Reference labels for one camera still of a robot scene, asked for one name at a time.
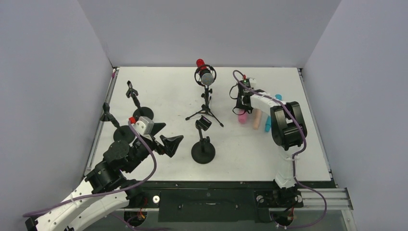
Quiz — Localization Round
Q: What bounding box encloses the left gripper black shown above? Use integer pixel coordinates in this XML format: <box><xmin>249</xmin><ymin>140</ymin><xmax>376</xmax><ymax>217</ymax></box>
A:
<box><xmin>126</xmin><ymin>123</ymin><xmax>184</xmax><ymax>173</ymax></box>

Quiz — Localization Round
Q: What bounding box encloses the teal microphone black stand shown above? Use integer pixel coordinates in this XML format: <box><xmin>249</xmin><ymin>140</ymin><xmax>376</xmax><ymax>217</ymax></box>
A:
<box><xmin>126</xmin><ymin>80</ymin><xmax>154</xmax><ymax>120</ymax></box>

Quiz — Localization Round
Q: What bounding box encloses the beige microphone black stand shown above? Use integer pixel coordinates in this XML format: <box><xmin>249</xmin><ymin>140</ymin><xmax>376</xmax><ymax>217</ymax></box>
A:
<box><xmin>100</xmin><ymin>102</ymin><xmax>136</xmax><ymax>144</ymax></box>

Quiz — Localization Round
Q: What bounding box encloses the pink microphone black stand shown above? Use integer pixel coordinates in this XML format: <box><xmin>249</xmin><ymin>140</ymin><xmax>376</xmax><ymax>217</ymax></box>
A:
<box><xmin>191</xmin><ymin>116</ymin><xmax>216</xmax><ymax>164</ymax></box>

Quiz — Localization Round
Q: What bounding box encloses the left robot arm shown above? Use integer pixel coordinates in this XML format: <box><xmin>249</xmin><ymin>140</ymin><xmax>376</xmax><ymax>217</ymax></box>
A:
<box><xmin>25</xmin><ymin>116</ymin><xmax>184</xmax><ymax>231</ymax></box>

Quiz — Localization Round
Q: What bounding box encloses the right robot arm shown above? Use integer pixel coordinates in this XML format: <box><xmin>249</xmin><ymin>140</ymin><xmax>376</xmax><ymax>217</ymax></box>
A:
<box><xmin>235</xmin><ymin>79</ymin><xmax>307</xmax><ymax>205</ymax></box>

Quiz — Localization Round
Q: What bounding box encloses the red mesh microphone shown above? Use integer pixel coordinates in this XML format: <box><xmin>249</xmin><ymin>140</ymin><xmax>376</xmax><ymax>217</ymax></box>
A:
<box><xmin>194</xmin><ymin>59</ymin><xmax>217</xmax><ymax>87</ymax></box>

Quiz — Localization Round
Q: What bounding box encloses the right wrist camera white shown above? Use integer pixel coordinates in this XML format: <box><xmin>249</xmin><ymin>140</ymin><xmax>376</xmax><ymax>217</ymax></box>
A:
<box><xmin>241</xmin><ymin>77</ymin><xmax>257</xmax><ymax>89</ymax></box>

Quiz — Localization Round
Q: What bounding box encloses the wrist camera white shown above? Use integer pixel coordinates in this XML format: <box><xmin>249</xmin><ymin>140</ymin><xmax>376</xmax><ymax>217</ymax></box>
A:
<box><xmin>241</xmin><ymin>77</ymin><xmax>257</xmax><ymax>89</ymax></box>
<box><xmin>128</xmin><ymin>116</ymin><xmax>154</xmax><ymax>141</ymax></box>

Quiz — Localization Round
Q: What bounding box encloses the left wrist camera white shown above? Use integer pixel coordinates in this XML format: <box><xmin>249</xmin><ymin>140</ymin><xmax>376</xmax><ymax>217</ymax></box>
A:
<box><xmin>128</xmin><ymin>116</ymin><xmax>154</xmax><ymax>141</ymax></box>

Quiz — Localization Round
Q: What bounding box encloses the black tripod shock-mount stand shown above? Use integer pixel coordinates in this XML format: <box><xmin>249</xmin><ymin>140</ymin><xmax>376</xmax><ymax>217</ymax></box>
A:
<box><xmin>185</xmin><ymin>64</ymin><xmax>224</xmax><ymax>128</ymax></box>

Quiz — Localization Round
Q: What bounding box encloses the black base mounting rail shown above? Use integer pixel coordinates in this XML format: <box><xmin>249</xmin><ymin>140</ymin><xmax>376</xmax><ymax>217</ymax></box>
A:
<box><xmin>116</xmin><ymin>181</ymin><xmax>335</xmax><ymax>230</ymax></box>

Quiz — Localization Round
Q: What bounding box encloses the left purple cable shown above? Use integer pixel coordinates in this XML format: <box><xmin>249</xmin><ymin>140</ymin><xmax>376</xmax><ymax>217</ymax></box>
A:
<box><xmin>22</xmin><ymin>119</ymin><xmax>158</xmax><ymax>219</ymax></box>

